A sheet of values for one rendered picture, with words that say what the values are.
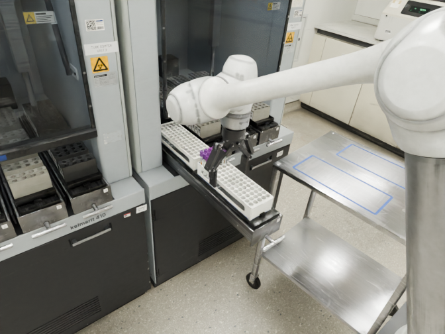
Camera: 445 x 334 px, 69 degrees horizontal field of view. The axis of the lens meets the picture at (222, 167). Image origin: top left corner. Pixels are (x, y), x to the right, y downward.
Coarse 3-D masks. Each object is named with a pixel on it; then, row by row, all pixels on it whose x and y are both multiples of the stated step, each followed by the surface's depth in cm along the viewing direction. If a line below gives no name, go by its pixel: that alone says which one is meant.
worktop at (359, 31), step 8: (320, 24) 323; (328, 24) 326; (336, 24) 330; (344, 24) 333; (352, 24) 336; (360, 24) 339; (336, 32) 305; (344, 32) 299; (352, 32) 302; (360, 32) 304; (368, 32) 307; (360, 40) 290; (368, 40) 284; (376, 40) 282
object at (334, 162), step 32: (288, 160) 131; (320, 160) 133; (352, 160) 134; (384, 160) 136; (320, 192) 117; (352, 192) 117; (384, 192) 118; (384, 224) 105; (256, 256) 161; (288, 256) 159; (320, 256) 161; (352, 256) 162; (256, 288) 172; (320, 288) 146; (352, 288) 147; (384, 288) 148; (352, 320) 134; (384, 320) 117
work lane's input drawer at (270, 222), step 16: (176, 160) 127; (192, 176) 120; (208, 192) 114; (224, 208) 108; (272, 208) 107; (240, 224) 104; (256, 224) 101; (272, 224) 105; (256, 240) 104; (272, 240) 104
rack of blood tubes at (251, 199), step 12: (228, 168) 116; (228, 180) 111; (240, 180) 112; (252, 180) 111; (228, 192) 106; (240, 192) 105; (252, 192) 106; (264, 192) 107; (240, 204) 109; (252, 204) 102; (264, 204) 102; (252, 216) 101
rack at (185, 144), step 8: (168, 128) 136; (176, 128) 138; (184, 128) 137; (168, 136) 131; (176, 136) 131; (184, 136) 132; (192, 136) 133; (168, 144) 132; (176, 144) 126; (184, 144) 126; (192, 144) 128; (200, 144) 128; (176, 152) 128; (184, 152) 123; (192, 152) 122; (184, 160) 125; (192, 160) 120; (192, 168) 122
